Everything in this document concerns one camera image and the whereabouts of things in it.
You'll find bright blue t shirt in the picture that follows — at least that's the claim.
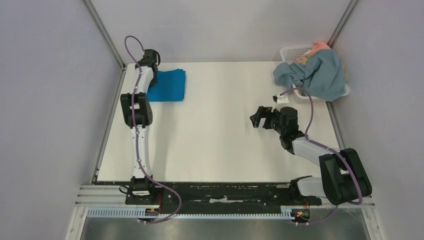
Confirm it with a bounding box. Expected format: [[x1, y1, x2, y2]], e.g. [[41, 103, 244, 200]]
[[147, 68, 187, 102]]

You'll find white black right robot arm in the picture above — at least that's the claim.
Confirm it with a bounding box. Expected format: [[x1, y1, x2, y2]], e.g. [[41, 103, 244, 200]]
[[249, 106, 373, 205]]

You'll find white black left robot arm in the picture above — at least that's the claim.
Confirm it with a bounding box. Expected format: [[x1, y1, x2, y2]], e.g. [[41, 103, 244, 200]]
[[120, 49, 160, 204]]

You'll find grey-blue t shirt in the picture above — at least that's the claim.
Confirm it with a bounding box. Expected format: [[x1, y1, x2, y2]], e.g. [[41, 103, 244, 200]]
[[273, 49, 347, 102]]

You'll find white plastic laundry basket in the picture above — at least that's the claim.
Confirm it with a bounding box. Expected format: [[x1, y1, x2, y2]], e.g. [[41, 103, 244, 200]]
[[279, 43, 351, 100]]

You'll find tan t shirt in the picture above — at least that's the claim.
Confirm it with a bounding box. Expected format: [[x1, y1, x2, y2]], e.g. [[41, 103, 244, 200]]
[[294, 53, 310, 88]]

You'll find pink t shirt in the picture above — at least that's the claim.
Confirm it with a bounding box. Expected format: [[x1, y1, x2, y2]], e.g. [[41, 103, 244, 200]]
[[295, 41, 331, 65]]

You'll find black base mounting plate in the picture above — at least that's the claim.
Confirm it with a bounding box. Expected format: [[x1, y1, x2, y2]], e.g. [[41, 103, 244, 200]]
[[115, 179, 322, 216]]

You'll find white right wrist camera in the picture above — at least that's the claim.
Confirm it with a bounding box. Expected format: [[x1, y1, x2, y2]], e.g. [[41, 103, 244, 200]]
[[272, 94, 290, 106]]

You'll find aluminium corner frame post left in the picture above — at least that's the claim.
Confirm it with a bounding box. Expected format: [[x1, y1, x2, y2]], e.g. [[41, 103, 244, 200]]
[[82, 0, 126, 70]]

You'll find aluminium corner frame post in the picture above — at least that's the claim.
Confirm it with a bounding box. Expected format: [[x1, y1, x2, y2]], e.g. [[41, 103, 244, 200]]
[[327, 0, 360, 48], [82, 0, 126, 70]]

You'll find aluminium corner frame post right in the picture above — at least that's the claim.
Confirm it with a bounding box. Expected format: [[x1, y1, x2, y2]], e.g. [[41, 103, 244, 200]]
[[327, 0, 360, 48]]

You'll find aluminium front frame rail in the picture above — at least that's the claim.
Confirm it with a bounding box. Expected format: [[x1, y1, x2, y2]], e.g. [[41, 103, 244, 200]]
[[75, 185, 376, 209]]

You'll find white slotted cable duct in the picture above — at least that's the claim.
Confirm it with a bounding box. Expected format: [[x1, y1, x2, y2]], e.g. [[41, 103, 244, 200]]
[[86, 206, 295, 221]]

